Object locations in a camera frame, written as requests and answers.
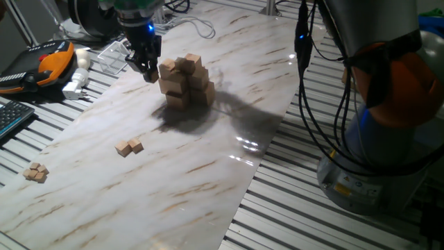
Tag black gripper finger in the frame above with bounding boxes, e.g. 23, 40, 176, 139
124, 51, 151, 74
151, 53, 163, 76

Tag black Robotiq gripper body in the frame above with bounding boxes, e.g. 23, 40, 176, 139
119, 17, 163, 63

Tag clear plastic box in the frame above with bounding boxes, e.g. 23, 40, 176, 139
97, 40, 132, 76

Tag white egg-shaped object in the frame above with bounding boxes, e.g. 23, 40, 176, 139
75, 48, 92, 70

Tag black filament spool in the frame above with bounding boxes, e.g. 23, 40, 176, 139
67, 0, 122, 40

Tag white power adapter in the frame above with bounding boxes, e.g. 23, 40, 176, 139
62, 67, 90, 101

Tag orange black teach pendant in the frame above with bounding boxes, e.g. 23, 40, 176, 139
0, 40, 76, 95

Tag thin grey stand leg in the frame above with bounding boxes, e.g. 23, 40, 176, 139
34, 0, 72, 40

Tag thick grey stand leg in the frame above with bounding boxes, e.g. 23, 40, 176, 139
3, 0, 40, 48

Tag white marble pattern mat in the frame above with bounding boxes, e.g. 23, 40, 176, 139
0, 0, 306, 250

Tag black computer keyboard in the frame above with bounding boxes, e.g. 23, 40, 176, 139
0, 100, 36, 140

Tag blue bag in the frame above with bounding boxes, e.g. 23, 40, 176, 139
418, 15, 444, 38

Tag green fabric item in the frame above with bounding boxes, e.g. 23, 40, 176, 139
419, 7, 444, 17

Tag grey looped cable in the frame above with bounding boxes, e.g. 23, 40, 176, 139
154, 15, 216, 40

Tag silver metal post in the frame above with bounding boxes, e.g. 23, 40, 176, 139
259, 0, 282, 17

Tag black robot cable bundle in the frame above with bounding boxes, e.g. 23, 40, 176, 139
293, 0, 444, 176

